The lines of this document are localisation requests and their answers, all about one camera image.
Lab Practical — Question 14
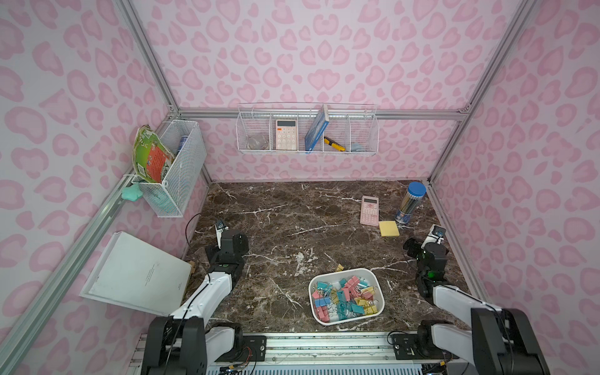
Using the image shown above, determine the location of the pink binder clip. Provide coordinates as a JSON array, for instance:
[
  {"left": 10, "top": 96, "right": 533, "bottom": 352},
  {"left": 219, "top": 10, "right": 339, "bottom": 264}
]
[{"left": 312, "top": 290, "right": 331, "bottom": 323}]

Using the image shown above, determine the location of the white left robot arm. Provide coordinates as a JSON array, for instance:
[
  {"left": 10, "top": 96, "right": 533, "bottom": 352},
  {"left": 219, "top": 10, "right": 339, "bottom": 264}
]
[{"left": 141, "top": 229, "right": 249, "bottom": 374}]

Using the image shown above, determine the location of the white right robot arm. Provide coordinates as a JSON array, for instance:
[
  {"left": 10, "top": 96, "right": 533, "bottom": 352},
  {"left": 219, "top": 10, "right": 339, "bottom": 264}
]
[{"left": 403, "top": 237, "right": 550, "bottom": 374}]

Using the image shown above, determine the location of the white storage tray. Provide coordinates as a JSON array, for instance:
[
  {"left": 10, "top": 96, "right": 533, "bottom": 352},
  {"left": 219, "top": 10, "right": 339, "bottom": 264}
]
[{"left": 308, "top": 268, "right": 385, "bottom": 326}]

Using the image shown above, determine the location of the teal binder clip near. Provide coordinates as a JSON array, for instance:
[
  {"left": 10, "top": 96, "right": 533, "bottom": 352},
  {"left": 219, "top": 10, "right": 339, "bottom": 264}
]
[{"left": 317, "top": 281, "right": 331, "bottom": 295}]

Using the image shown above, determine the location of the yellow sticky note pad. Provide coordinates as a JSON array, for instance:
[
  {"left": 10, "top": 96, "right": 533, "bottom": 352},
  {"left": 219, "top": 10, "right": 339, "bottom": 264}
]
[{"left": 379, "top": 221, "right": 399, "bottom": 238}]

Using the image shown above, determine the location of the pencil jar blue lid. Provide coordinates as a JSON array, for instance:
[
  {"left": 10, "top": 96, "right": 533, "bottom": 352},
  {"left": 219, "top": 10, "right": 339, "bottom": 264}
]
[{"left": 395, "top": 181, "right": 427, "bottom": 225}]

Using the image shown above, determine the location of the pink calculator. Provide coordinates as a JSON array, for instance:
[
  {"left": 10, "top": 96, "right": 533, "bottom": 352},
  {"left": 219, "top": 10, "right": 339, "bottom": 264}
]
[{"left": 359, "top": 195, "right": 379, "bottom": 227}]

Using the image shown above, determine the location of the white mesh side basket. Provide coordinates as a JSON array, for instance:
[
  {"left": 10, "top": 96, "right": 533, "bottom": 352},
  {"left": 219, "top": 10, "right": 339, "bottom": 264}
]
[{"left": 134, "top": 120, "right": 207, "bottom": 218}]

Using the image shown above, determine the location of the white paper pad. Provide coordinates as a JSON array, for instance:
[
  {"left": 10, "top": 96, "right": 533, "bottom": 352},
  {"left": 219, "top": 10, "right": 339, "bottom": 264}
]
[{"left": 80, "top": 231, "right": 192, "bottom": 316}]

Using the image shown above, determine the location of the green red snack bag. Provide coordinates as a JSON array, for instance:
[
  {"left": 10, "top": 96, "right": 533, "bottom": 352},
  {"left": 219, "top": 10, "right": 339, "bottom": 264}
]
[{"left": 132, "top": 125, "right": 175, "bottom": 184}]

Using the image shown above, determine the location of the white calculator in shelf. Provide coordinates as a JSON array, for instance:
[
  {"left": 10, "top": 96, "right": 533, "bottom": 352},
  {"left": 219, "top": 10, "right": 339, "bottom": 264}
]
[{"left": 275, "top": 119, "right": 298, "bottom": 151}]

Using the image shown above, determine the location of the blue book in shelf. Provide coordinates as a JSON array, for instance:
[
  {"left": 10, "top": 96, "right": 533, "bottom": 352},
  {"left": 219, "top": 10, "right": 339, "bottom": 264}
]
[{"left": 305, "top": 104, "right": 330, "bottom": 153}]

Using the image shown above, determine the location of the yellow utility knife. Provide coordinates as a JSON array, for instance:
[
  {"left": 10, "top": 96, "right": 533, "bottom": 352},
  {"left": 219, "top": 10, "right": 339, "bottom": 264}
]
[{"left": 323, "top": 137, "right": 346, "bottom": 153}]

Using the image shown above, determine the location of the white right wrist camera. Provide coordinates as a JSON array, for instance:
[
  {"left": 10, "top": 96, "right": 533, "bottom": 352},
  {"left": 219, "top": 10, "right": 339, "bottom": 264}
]
[{"left": 421, "top": 224, "right": 446, "bottom": 249}]

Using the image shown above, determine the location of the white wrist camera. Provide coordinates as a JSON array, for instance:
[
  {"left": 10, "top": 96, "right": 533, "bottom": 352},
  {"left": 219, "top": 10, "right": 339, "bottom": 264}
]
[
  {"left": 421, "top": 224, "right": 446, "bottom": 249},
  {"left": 215, "top": 220, "right": 229, "bottom": 248}
]

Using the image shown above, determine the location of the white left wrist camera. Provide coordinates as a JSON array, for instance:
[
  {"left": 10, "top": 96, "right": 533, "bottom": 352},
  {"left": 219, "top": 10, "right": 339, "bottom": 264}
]
[{"left": 215, "top": 220, "right": 229, "bottom": 248}]

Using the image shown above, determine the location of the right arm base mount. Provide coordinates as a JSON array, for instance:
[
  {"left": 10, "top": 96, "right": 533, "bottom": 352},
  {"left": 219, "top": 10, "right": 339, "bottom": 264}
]
[{"left": 386, "top": 320, "right": 453, "bottom": 361}]

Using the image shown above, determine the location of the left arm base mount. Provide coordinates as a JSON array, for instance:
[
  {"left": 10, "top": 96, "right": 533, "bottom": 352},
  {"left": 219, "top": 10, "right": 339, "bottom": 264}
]
[{"left": 206, "top": 322, "right": 267, "bottom": 363}]

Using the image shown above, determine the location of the white wire wall shelf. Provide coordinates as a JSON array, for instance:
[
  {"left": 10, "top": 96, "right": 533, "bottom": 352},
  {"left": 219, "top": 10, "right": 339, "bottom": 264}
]
[{"left": 236, "top": 102, "right": 379, "bottom": 155}]

